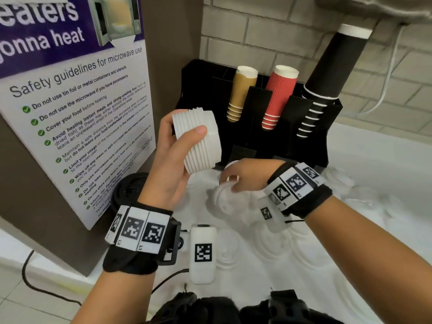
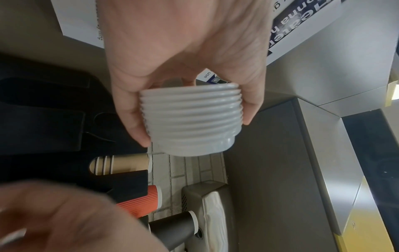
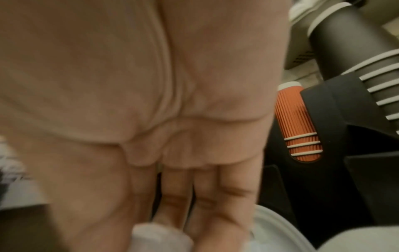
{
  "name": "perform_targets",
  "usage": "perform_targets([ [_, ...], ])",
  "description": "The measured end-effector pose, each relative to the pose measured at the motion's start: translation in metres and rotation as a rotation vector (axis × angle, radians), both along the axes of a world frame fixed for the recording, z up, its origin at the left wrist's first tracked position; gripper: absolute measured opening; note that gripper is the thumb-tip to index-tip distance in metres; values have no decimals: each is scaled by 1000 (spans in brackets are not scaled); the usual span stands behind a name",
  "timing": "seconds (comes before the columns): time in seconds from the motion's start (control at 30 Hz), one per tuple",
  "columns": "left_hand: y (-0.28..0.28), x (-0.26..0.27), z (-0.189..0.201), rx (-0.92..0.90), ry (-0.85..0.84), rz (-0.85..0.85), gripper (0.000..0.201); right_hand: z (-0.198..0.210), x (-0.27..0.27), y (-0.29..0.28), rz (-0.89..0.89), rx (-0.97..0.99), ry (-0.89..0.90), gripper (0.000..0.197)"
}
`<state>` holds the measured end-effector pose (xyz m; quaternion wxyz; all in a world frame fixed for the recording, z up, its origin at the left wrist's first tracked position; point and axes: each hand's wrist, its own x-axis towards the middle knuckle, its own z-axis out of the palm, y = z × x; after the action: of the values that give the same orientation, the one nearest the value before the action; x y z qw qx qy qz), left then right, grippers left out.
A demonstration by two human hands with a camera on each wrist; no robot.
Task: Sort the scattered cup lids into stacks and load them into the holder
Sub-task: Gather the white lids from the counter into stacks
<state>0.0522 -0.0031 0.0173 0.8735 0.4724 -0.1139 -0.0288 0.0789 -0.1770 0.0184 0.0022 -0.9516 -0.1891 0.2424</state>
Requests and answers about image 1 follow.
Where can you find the person's right forearm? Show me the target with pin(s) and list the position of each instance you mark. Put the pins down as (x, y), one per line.
(364, 253)

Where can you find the black chest harness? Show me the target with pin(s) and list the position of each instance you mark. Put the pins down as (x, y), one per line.
(209, 312)

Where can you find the microwave safety poster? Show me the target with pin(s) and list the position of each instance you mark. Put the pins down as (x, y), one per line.
(84, 114)

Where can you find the stack of gold paper cups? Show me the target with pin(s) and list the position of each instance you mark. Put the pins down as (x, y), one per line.
(241, 94)

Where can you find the stack of black lids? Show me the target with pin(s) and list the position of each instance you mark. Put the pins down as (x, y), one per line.
(128, 188)

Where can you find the black cup holder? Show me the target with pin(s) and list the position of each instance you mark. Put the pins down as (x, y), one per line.
(202, 94)

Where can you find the person's left forearm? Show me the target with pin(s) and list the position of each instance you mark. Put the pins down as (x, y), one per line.
(114, 300)

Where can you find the person's right hand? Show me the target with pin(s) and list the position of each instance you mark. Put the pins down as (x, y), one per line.
(256, 173)

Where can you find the black right wrist marker band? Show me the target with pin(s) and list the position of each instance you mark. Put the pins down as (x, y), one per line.
(314, 202)

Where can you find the stack of large white lids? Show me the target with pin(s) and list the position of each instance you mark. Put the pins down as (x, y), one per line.
(206, 151)

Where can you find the black left wrist marker band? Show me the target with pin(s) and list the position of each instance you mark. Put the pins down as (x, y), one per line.
(125, 263)

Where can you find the stack of red paper cups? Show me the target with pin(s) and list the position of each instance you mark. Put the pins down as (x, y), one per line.
(280, 94)

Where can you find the stack of black paper cups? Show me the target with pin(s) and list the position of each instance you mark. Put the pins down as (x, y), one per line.
(337, 67)

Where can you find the person's left hand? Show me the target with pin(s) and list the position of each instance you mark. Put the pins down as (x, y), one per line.
(162, 178)

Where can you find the grey wall-mounted appliance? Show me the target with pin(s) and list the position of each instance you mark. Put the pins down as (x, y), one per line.
(371, 6)

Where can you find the black wrist marker band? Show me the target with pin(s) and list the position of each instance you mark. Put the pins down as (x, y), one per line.
(125, 263)
(314, 202)

